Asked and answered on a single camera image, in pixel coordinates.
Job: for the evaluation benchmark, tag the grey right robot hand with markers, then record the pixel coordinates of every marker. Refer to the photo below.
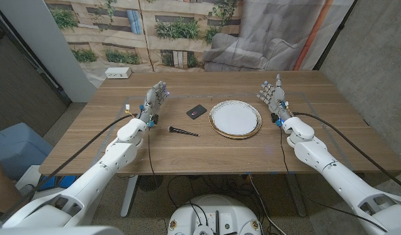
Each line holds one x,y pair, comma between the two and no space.
278,101

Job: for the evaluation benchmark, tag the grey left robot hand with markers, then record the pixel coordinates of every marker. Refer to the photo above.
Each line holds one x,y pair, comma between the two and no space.
151,104

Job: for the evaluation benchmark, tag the black makeup brush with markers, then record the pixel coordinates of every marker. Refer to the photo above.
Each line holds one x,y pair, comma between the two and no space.
182,131

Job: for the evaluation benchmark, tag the white gold-rimmed paper plate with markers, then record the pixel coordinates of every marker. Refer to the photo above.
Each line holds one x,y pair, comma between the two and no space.
234,119

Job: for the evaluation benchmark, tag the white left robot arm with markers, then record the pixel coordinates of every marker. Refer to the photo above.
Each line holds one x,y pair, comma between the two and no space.
99,169

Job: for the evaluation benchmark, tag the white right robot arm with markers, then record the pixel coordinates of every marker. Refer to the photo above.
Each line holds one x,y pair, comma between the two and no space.
334,176

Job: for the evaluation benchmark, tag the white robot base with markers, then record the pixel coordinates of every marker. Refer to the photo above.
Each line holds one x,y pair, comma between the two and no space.
216,209

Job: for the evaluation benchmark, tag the black card holder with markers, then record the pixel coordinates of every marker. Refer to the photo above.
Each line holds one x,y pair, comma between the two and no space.
196,112

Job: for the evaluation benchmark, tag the white power strip box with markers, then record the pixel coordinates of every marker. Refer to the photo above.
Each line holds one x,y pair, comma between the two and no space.
118,72

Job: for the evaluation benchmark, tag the black round fan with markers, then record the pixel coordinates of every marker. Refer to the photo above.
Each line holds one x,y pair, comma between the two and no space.
150,182

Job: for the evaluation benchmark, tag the printed fabric backdrop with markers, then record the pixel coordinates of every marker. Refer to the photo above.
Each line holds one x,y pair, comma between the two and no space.
187,32

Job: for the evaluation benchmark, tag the black backdrop stand pole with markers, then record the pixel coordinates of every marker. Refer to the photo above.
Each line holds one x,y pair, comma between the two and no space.
334,36

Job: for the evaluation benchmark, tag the grey table leg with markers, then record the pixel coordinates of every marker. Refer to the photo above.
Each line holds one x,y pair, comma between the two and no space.
296,196

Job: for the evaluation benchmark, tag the white table leg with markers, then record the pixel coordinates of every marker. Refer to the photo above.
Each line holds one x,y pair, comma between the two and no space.
128,199

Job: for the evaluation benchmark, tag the blue floor item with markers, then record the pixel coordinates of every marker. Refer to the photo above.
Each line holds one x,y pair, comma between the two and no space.
61,182

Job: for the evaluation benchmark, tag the blue upholstered seat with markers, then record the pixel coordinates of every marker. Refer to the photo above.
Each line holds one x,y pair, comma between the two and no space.
17,147

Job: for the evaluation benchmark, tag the white robot torso edge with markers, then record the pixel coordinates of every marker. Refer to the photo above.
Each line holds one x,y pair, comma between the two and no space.
56,231

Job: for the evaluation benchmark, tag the person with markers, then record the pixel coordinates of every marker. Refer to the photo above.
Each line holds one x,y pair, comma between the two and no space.
4,186

